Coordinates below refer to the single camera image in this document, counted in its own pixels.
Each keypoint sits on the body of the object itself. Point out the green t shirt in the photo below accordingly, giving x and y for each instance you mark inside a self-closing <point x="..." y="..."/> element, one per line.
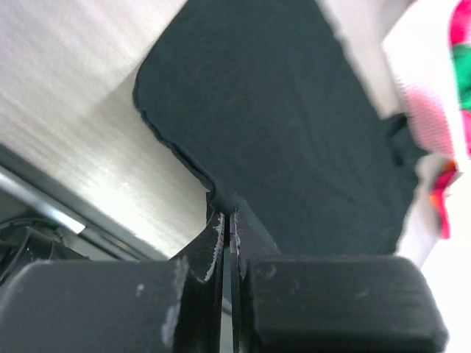
<point x="462" y="62"/>

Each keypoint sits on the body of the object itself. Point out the aluminium front rail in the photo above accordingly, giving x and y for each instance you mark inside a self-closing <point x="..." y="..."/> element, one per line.
<point x="30" y="197"/>

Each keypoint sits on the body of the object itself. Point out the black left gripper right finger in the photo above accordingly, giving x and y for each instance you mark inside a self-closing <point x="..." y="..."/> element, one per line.
<point x="284" y="303"/>

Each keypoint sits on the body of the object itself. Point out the black t shirt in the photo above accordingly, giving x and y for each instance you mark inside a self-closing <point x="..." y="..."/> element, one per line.
<point x="258" y="101"/>

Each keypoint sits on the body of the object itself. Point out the white perforated plastic basket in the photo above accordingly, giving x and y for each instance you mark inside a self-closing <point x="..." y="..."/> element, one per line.
<point x="419" y="55"/>

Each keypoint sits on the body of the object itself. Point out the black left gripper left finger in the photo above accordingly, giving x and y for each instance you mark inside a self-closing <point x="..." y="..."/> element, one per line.
<point x="119" y="306"/>

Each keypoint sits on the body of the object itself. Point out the pink t shirt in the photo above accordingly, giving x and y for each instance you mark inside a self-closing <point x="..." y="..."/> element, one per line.
<point x="459" y="33"/>

